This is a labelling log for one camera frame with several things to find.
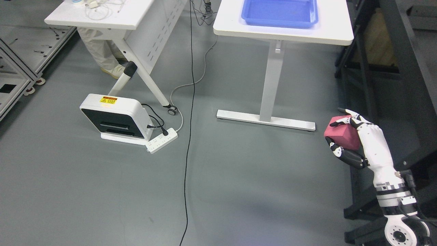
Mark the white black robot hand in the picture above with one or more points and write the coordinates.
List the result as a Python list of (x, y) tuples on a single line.
[(376, 156)]

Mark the aluminium frame cart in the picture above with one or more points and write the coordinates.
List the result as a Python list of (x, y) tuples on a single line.
[(25, 53)]

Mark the pink foam block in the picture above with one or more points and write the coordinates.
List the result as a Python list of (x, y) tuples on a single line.
[(344, 135)]

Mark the white box device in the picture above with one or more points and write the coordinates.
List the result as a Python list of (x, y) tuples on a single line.
[(118, 119)]

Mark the blue plastic tray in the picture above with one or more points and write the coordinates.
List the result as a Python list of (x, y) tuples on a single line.
[(302, 14)]

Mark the white folding table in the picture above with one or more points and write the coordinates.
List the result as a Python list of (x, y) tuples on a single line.
[(139, 28)]

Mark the person in beige trousers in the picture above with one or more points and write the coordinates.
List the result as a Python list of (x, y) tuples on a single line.
[(106, 54)]

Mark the white standing desk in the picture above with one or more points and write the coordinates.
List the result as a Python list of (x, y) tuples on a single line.
[(333, 27)]

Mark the white power strip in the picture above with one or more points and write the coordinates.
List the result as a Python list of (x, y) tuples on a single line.
[(161, 141)]

